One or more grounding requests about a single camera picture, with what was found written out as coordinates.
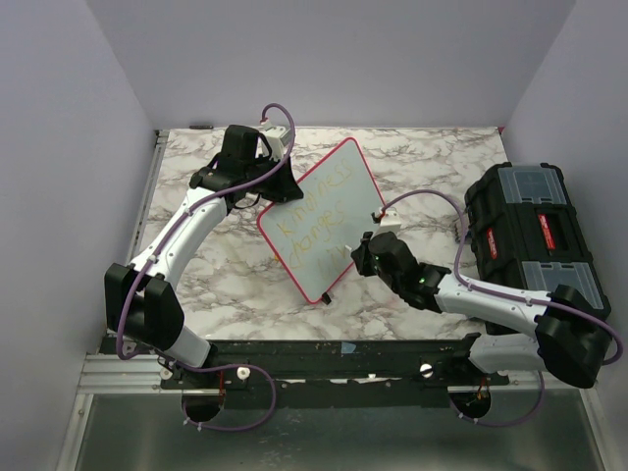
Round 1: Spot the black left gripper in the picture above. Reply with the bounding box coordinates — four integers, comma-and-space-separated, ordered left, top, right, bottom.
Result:
243, 152, 302, 203

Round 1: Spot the pink framed whiteboard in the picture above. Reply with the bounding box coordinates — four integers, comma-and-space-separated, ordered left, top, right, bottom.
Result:
257, 137, 384, 304

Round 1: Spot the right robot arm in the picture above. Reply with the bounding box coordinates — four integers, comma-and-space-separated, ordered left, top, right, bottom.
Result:
350, 232, 612, 389

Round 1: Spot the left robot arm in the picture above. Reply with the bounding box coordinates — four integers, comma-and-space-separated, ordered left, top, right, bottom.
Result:
104, 122, 303, 388

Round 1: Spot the black plastic toolbox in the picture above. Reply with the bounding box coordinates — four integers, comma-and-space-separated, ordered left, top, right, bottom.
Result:
464, 163, 611, 320

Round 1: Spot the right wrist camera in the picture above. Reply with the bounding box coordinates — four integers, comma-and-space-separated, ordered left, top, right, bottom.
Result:
371, 208, 401, 236

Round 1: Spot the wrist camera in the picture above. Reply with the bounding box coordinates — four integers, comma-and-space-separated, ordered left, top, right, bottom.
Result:
259, 121, 292, 161
371, 208, 401, 236

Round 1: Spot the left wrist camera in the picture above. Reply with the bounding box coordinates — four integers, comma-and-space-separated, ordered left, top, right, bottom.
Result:
259, 121, 292, 161

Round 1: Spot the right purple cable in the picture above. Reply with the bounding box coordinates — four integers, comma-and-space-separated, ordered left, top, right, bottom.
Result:
377, 189, 623, 428

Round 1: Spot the purple cable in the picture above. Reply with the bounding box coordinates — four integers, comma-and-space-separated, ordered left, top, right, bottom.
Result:
115, 102, 277, 433
377, 189, 623, 428

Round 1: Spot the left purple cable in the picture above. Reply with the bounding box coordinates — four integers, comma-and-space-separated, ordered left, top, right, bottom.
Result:
115, 102, 277, 433

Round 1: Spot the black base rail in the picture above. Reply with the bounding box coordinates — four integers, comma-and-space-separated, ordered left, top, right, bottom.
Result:
100, 338, 511, 411

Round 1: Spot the aluminium frame profile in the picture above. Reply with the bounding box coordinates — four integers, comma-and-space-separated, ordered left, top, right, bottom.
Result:
53, 130, 171, 471

